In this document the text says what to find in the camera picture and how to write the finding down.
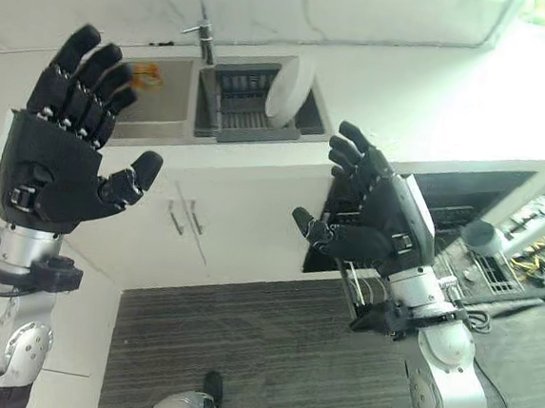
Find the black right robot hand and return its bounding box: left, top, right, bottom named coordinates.
left=287, top=116, right=449, bottom=282

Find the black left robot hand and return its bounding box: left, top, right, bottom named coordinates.
left=0, top=17, right=176, bottom=243

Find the open black dishwasher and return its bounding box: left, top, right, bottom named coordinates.
left=297, top=150, right=545, bottom=350

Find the grey bowl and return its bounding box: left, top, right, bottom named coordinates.
left=461, top=218, right=509, bottom=258

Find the white cabinet door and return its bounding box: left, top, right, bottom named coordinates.
left=168, top=150, right=337, bottom=290
left=54, top=170, right=217, bottom=300

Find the orange yellow sponge cloth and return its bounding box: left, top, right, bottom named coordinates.
left=129, top=61, right=166, bottom=94

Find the stainless steel sink basin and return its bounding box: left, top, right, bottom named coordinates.
left=108, top=53, right=196, bottom=146

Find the white round plate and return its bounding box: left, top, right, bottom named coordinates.
left=263, top=53, right=319, bottom=128

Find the dark grey dish rack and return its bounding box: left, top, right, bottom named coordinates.
left=205, top=57, right=309, bottom=150

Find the chrome kitchen faucet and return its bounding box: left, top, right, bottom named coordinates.
left=178, top=0, right=221, bottom=67

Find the silver cabinet door handle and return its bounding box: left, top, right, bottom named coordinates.
left=165, top=198, right=187, bottom=233
left=185, top=198, right=207, bottom=236

